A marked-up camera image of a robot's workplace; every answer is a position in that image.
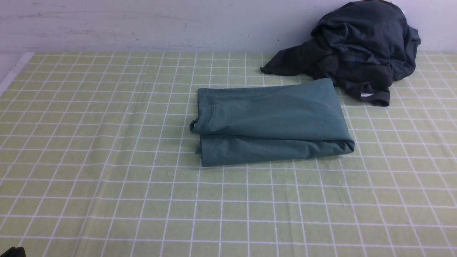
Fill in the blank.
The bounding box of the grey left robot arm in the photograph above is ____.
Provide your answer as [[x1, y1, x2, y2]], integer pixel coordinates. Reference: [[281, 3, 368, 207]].
[[0, 247, 27, 257]]

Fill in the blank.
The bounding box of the dark grey crumpled garment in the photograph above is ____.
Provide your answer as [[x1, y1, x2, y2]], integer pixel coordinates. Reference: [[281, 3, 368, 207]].
[[311, 0, 421, 80]]

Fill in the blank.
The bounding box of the green long-sleeved shirt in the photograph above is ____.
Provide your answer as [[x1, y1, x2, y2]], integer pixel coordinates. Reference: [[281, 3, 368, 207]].
[[189, 79, 355, 167]]

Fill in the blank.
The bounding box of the dark brown crumpled garment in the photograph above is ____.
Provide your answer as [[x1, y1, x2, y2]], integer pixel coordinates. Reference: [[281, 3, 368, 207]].
[[261, 36, 393, 107]]

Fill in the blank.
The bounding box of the green checkered tablecloth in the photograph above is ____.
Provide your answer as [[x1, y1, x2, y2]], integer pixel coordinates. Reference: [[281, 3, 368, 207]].
[[0, 52, 457, 257]]

